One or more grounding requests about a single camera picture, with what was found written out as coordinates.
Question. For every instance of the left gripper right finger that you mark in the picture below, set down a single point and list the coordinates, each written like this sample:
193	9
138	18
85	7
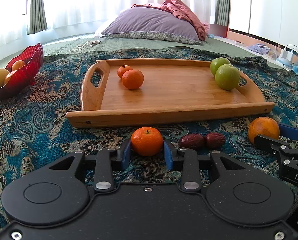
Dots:
189	163

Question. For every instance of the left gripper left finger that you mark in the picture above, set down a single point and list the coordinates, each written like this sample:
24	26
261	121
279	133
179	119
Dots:
105	162

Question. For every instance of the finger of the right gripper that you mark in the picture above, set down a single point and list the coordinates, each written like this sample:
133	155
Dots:
288	131
281	150

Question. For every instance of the large dull orange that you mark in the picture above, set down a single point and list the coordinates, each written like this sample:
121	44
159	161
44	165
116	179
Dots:
263	126

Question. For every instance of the dark red date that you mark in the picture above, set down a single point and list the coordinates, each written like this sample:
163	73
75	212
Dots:
192	141
214	140

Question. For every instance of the small mandarin orange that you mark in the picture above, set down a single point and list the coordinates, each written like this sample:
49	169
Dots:
147	141

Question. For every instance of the front mandarin on tray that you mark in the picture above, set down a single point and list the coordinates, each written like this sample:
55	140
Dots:
132	79

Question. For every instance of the mandarin on tray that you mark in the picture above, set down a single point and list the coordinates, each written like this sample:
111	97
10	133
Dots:
122	69
132	79

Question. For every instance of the front green apple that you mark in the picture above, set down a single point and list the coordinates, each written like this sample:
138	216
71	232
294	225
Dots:
227	77

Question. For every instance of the green apple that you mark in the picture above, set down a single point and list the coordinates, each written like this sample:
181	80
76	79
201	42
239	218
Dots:
216	63
227	77

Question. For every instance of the lavender crumpled cloth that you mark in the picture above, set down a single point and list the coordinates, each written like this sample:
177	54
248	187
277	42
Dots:
259	48

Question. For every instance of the rear mandarin on tray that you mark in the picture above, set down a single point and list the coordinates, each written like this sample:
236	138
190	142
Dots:
122	69

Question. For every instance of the wooden serving tray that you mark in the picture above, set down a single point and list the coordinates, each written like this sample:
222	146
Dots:
173	91

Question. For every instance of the rear green apple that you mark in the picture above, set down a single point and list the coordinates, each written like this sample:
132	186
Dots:
216	63

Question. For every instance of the red ribbed glass bowl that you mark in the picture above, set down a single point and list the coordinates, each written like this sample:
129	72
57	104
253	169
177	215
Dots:
32	56

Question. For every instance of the green quilted bedspread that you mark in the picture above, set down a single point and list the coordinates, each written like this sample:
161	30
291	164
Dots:
91	42

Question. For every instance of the orange fruit in bowl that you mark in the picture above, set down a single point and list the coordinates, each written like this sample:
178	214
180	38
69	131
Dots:
8	77
17	65

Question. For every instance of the green curtain right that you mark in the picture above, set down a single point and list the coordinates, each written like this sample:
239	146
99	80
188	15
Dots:
222	12

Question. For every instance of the green curtain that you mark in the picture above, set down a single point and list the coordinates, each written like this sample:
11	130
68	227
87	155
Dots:
222	12
37	17

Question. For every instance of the purple pillow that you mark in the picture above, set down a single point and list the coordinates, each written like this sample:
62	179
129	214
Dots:
151	24

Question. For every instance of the green curtain left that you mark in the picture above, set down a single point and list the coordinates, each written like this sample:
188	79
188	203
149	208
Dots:
37	17

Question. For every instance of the pink crumpled blanket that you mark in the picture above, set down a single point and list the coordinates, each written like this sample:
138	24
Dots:
181	11

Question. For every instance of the white charger with cables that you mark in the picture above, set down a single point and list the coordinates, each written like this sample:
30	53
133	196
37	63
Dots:
288	57

